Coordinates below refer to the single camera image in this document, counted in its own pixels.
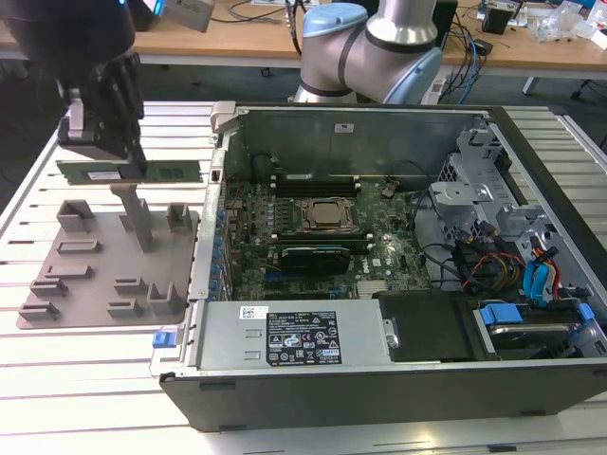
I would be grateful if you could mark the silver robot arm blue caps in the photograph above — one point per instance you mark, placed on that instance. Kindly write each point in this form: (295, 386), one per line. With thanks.
(389, 38)

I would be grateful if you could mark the small black box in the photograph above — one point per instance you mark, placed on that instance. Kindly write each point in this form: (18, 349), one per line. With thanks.
(497, 21)

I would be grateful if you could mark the small black device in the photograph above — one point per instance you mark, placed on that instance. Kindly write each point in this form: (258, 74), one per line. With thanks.
(483, 47)

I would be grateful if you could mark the wooden desk white frame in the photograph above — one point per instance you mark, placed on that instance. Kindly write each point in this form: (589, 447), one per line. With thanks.
(545, 57)
(213, 42)

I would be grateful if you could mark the black open PC case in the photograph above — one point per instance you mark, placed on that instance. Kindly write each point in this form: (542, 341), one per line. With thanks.
(332, 403)

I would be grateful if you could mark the silver perforated drive cage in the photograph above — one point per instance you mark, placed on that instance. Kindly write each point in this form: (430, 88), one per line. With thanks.
(467, 166)

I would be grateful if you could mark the silver CPU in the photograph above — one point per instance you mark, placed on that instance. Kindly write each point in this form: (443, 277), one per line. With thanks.
(326, 212)

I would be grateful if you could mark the green motherboard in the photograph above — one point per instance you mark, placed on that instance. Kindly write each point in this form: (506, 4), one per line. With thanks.
(393, 246)

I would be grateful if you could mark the black graphics card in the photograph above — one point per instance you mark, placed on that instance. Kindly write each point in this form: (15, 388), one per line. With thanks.
(313, 260)

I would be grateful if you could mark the white sticker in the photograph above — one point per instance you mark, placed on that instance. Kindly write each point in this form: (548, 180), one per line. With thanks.
(344, 128)

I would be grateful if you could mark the hard disk in blue carrier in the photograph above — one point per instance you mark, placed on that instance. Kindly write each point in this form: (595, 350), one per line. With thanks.
(526, 334)

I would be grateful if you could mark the blue case latch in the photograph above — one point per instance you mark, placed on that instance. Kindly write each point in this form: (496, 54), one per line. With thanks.
(162, 340)

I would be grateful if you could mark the round coin battery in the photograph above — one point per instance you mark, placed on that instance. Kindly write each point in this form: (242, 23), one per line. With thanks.
(386, 190)

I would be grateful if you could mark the silver metal bracket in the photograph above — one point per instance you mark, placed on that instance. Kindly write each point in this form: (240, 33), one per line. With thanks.
(455, 194)
(526, 220)

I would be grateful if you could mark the grey wrist camera block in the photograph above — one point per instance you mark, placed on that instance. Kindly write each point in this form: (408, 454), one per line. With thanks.
(76, 142)

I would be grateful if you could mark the grey power supply black label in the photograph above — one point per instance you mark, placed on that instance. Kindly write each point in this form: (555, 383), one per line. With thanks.
(223, 336)

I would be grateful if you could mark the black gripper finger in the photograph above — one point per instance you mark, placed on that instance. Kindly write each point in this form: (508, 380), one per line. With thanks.
(135, 142)

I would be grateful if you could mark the silver heat sink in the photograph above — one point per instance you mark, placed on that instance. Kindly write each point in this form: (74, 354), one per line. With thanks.
(371, 289)

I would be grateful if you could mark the clear plastic bags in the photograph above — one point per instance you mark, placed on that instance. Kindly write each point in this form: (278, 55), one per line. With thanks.
(559, 21)

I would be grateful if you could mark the black RAM slot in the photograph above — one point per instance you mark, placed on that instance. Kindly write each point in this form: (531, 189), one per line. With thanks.
(322, 236)
(315, 185)
(315, 192)

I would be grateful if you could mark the installed green RAM stick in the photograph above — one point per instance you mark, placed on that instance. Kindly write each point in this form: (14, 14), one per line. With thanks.
(318, 177)

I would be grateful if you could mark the grey parts rack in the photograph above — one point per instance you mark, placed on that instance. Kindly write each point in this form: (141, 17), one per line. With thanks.
(109, 270)

